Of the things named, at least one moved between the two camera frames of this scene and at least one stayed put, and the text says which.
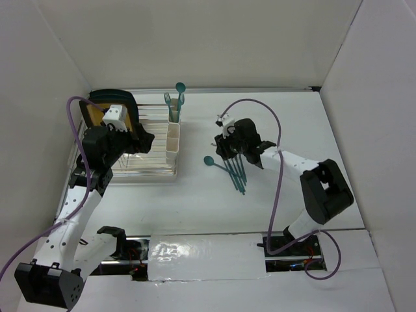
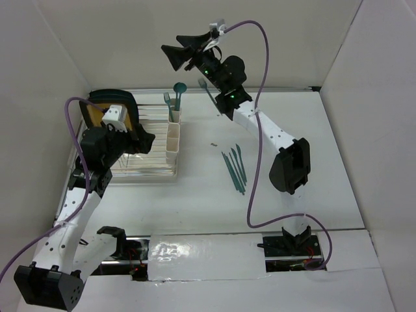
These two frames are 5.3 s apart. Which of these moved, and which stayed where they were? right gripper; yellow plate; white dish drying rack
Moved: right gripper
Stayed: white dish drying rack; yellow plate
